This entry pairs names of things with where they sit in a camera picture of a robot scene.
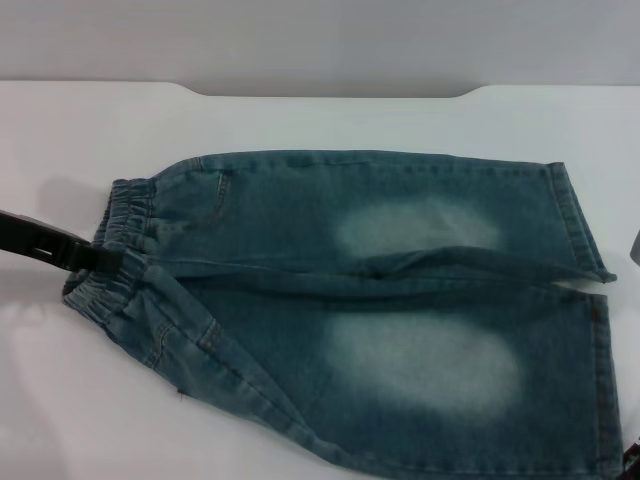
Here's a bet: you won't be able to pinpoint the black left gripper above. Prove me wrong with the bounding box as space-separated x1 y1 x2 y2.
0 209 124 274

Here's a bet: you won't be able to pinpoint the blue denim shorts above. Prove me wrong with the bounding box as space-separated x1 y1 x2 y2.
60 149 626 480

